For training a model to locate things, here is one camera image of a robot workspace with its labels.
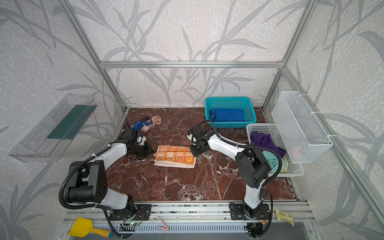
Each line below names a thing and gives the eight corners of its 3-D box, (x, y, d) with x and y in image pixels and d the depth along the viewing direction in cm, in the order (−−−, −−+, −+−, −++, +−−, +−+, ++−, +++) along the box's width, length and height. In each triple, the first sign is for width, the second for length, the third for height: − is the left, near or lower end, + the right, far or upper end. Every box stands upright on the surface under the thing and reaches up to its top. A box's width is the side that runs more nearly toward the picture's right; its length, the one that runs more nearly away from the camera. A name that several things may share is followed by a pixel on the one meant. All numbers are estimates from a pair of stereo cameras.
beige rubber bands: (150, 128, 110) (149, 126, 108) (153, 117, 117) (152, 115, 115) (159, 128, 110) (159, 126, 108) (162, 117, 117) (161, 115, 115)
